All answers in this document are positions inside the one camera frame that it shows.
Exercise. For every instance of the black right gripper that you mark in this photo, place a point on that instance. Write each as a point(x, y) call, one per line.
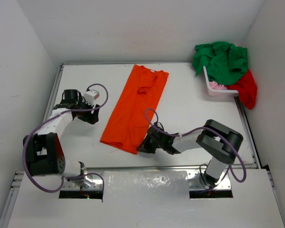
point(146, 147)

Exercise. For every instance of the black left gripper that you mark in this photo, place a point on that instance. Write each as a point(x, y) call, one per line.
point(90, 118)

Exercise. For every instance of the orange t shirt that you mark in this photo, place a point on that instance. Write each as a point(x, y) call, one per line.
point(127, 125)

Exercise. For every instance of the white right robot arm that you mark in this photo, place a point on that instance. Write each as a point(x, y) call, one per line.
point(220, 141)

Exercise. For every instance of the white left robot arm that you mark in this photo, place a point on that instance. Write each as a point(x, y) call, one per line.
point(44, 153)

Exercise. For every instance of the white plastic bin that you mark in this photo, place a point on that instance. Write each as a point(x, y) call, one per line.
point(218, 92)

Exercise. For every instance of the pink t shirt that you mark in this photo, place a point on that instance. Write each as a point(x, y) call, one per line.
point(215, 86)

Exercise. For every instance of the green t shirt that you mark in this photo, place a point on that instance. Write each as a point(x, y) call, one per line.
point(225, 62)

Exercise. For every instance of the red t shirt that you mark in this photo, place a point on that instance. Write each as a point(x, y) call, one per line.
point(247, 90)

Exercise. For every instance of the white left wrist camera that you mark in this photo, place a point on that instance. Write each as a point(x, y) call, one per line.
point(90, 96)

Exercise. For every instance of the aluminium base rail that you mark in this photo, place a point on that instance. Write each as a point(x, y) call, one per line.
point(78, 177)

